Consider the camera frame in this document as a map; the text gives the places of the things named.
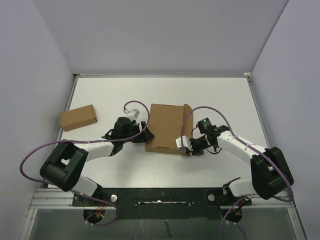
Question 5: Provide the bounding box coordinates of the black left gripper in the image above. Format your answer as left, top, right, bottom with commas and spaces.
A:
121, 120, 154, 143

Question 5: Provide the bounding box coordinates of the brown cardboard box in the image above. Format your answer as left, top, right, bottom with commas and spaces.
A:
145, 103, 194, 155

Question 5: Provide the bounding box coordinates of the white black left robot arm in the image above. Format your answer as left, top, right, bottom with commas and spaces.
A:
39, 117, 155, 206

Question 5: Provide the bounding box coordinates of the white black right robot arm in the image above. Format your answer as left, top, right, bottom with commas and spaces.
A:
176, 118, 294, 205

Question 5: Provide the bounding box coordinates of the small folded cardboard box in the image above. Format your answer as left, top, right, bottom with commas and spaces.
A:
59, 104, 98, 132

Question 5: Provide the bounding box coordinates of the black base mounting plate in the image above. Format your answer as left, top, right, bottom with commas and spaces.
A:
72, 187, 238, 220

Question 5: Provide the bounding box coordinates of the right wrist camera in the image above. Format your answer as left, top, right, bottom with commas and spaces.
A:
175, 135, 193, 152

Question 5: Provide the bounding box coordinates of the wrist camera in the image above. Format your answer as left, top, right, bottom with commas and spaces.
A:
175, 135, 193, 152
123, 108, 140, 122

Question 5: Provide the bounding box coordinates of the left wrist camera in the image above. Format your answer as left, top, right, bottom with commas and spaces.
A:
123, 108, 140, 122

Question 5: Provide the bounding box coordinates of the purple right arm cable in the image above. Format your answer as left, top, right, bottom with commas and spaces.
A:
179, 106, 295, 240

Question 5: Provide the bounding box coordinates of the aluminium frame rail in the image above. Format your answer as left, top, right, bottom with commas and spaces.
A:
19, 72, 308, 240

